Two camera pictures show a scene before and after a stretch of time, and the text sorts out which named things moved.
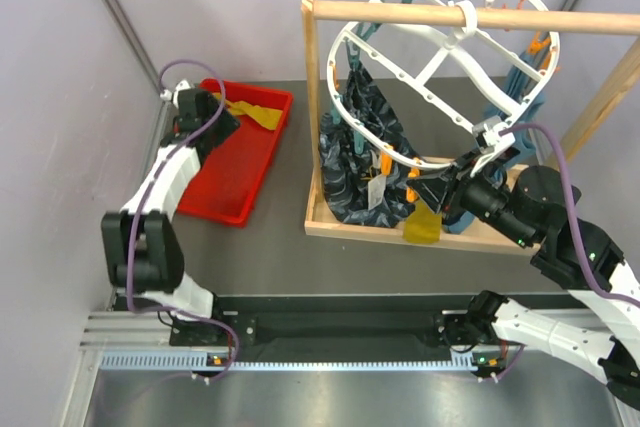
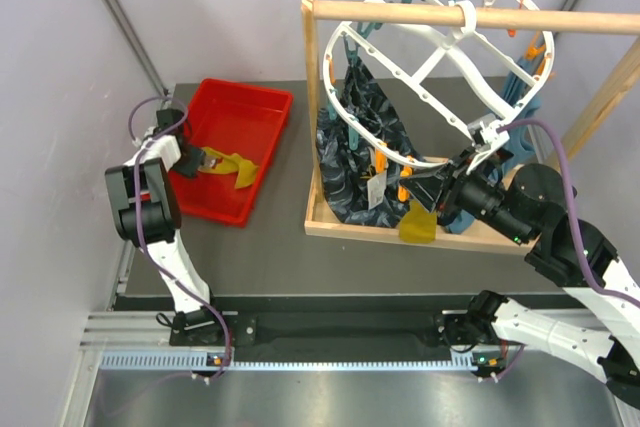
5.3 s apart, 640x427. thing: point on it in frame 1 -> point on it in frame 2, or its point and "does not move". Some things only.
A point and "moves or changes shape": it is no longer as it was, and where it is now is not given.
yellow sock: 422,225 moves or changes shape
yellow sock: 267,117 -> 230,164
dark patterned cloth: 364,183 does not move
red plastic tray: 232,168 does not move
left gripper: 228,125 -> 197,157
